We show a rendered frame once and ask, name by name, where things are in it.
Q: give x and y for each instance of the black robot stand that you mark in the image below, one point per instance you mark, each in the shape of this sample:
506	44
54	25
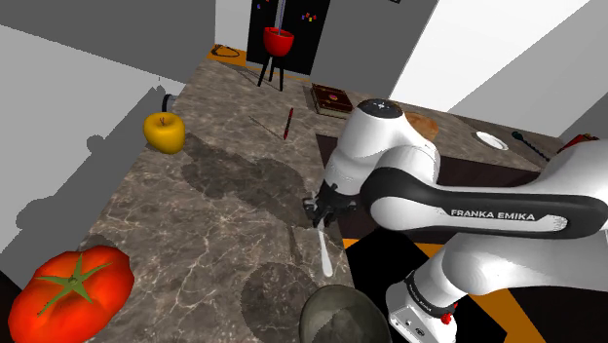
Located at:
375	263

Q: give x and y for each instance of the red box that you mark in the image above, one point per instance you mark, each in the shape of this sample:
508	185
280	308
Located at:
577	141

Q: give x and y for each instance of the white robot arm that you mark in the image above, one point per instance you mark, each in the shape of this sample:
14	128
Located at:
484	270

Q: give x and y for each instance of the dark grey bowl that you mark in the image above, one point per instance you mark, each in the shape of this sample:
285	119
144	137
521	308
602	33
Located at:
342	316

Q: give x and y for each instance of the small black and grey cylinder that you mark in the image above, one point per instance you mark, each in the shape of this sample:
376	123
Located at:
167	102

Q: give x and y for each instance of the red pot on black stand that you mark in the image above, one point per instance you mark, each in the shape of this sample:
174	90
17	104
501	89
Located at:
278	41

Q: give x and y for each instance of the small white plate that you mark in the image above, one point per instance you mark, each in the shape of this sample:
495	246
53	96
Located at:
491	140

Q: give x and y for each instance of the yellow apple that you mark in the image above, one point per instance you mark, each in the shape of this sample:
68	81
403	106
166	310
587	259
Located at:
165	133

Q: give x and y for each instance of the large red tomato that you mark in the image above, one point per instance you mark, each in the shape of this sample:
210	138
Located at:
71	294

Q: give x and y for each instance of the red pen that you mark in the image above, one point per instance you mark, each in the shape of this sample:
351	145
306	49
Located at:
288	124

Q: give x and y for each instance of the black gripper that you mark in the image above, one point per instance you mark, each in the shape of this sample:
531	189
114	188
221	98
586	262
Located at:
332	204

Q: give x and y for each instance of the dark teal beaded stick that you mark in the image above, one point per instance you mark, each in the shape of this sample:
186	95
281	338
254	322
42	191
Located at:
531	145

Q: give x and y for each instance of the round brown bread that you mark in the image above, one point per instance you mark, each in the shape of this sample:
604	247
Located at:
423	126

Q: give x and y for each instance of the brown book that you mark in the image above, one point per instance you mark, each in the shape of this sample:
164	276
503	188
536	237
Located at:
331	99

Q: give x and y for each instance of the black fridge with magnets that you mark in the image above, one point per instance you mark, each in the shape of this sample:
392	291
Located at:
308	42

